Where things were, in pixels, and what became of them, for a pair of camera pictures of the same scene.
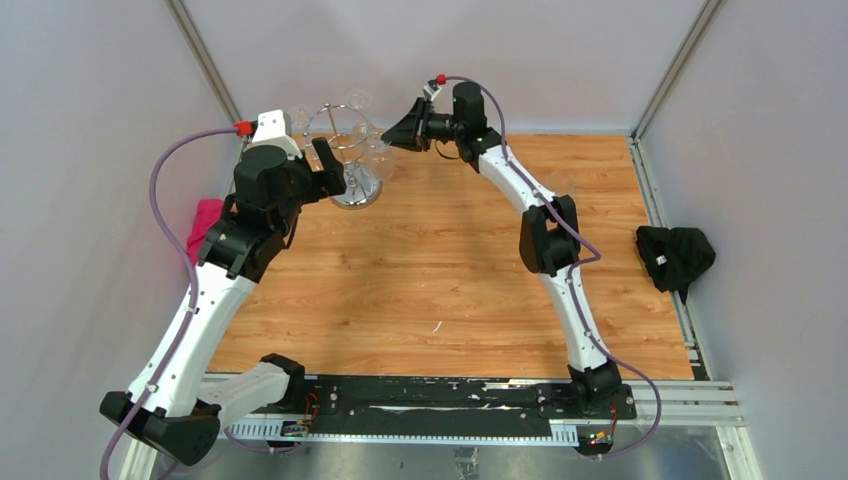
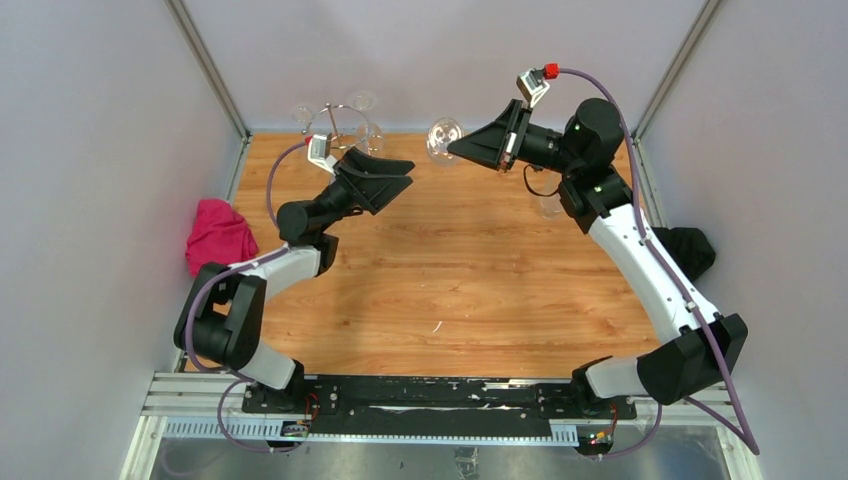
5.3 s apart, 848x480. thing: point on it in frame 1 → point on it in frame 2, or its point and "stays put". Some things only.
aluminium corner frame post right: [703, 19] stays put
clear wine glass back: [362, 131] stays put
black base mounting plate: [445, 406] stays put
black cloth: [674, 256] stays put
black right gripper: [412, 133] → [487, 145]
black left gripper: [325, 182] → [370, 192]
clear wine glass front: [380, 155] → [441, 132]
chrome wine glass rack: [345, 131] stays put
